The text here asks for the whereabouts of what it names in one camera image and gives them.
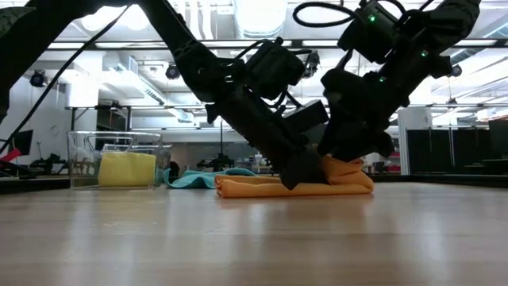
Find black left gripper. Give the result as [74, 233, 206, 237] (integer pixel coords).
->
[216, 89, 330, 191]

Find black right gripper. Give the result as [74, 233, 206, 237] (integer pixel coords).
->
[317, 65, 421, 162]

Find orange microfiber towel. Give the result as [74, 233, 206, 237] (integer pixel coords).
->
[214, 154, 375, 199]

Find yellow microfiber towel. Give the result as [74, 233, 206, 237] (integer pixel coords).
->
[98, 152, 158, 187]

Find blue microfiber towel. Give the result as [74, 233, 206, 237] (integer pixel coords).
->
[160, 168, 259, 190]

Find clear plastic basket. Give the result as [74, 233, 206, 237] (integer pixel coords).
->
[66, 130, 174, 191]

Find dark partition panels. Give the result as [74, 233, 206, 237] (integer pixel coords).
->
[405, 126, 490, 170]

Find dark robot rig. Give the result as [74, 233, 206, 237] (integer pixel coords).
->
[196, 153, 236, 172]

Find black office desk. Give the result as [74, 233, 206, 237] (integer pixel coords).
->
[456, 157, 508, 176]

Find dark monitor screen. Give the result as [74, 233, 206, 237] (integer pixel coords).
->
[487, 118, 508, 158]

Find small dark monitor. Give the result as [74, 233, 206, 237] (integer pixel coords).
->
[7, 129, 35, 157]

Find black folded stand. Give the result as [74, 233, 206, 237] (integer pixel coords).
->
[0, 160, 37, 180]

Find red flat bar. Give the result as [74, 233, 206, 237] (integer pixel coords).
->
[0, 148, 24, 164]

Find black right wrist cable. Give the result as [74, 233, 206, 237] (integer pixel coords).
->
[292, 2, 358, 29]

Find black table frame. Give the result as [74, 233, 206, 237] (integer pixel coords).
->
[65, 104, 133, 132]

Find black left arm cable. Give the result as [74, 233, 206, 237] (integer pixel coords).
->
[0, 6, 132, 154]

